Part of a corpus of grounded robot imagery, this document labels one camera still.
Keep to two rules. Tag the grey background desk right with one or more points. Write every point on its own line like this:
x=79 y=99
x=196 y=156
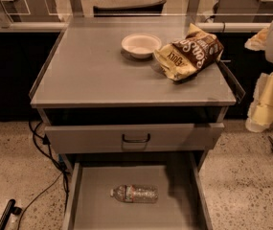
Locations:
x=243 y=11

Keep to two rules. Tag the white paper bowl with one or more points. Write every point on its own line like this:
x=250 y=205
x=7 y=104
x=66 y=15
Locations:
x=141 y=45

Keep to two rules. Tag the clear acrylic barrier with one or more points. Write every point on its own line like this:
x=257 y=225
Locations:
x=123 y=4

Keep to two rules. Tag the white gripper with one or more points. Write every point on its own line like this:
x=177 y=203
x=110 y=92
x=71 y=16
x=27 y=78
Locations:
x=260 y=112

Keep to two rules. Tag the grey drawer cabinet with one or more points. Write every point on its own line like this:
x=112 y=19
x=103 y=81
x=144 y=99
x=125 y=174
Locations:
x=91 y=81

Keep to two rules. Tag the black power strip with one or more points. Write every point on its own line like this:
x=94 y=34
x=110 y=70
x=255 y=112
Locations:
x=11 y=209

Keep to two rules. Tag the grey open middle drawer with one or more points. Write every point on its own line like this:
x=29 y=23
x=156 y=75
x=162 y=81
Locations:
x=160 y=197

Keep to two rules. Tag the brown yellow chip bag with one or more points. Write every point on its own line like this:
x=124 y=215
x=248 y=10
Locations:
x=186 y=57

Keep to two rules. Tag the grey top drawer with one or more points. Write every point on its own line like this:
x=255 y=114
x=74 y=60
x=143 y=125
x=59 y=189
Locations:
x=133 y=138

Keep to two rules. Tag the clear plastic water bottle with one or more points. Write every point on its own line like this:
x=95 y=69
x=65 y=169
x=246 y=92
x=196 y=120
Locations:
x=133 y=193

